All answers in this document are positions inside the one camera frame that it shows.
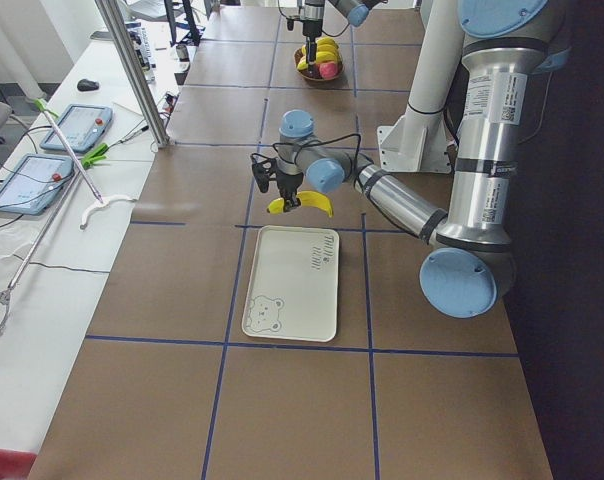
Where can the brown wicker basket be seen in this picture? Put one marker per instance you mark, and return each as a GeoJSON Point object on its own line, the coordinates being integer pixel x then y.
{"type": "Point", "coordinates": [313, 76]}

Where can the small metal cup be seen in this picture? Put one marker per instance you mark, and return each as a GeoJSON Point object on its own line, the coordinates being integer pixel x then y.
{"type": "Point", "coordinates": [182, 53]}

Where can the far blue teach pendant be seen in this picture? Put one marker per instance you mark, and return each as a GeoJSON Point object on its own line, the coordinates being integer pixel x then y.
{"type": "Point", "coordinates": [83, 125]}

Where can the textured light yellow banana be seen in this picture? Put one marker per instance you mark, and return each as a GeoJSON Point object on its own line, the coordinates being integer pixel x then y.
{"type": "Point", "coordinates": [301, 64]}

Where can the smooth yellow banana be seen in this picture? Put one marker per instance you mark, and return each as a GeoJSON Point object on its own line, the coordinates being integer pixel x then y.
{"type": "Point", "coordinates": [308, 199]}

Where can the yellow banana curved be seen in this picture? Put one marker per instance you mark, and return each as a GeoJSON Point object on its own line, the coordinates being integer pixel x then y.
{"type": "Point", "coordinates": [326, 44]}

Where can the green plastic clip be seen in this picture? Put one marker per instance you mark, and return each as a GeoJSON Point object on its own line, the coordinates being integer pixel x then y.
{"type": "Point", "coordinates": [98, 153]}

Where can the near blue teach pendant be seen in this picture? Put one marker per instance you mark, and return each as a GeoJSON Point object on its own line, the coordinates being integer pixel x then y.
{"type": "Point", "coordinates": [35, 183]}

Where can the black computer mouse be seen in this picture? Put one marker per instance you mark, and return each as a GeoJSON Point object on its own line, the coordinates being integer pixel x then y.
{"type": "Point", "coordinates": [86, 85]}

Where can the white plastic hook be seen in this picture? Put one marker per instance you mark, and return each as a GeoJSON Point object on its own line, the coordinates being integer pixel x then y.
{"type": "Point", "coordinates": [101, 204]}

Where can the yellow banana far side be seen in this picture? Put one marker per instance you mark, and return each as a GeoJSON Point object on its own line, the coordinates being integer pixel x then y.
{"type": "Point", "coordinates": [330, 55]}

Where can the pink red apple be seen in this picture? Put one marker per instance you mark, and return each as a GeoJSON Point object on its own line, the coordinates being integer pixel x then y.
{"type": "Point", "coordinates": [329, 70]}

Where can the aluminium frame post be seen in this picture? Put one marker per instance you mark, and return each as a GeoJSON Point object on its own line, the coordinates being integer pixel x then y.
{"type": "Point", "coordinates": [114, 22]}

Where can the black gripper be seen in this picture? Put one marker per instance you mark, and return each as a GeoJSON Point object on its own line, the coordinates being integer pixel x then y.
{"type": "Point", "coordinates": [287, 183]}
{"type": "Point", "coordinates": [311, 25]}

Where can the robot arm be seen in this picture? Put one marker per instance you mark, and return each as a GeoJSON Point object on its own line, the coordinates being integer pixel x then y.
{"type": "Point", "coordinates": [459, 213]}
{"type": "Point", "coordinates": [311, 17]}

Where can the white bear tray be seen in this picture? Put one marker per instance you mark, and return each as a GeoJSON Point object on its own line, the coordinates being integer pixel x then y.
{"type": "Point", "coordinates": [293, 286]}

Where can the blue teach pendant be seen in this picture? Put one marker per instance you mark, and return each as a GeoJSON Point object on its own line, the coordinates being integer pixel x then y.
{"type": "Point", "coordinates": [83, 125]}
{"type": "Point", "coordinates": [35, 183]}

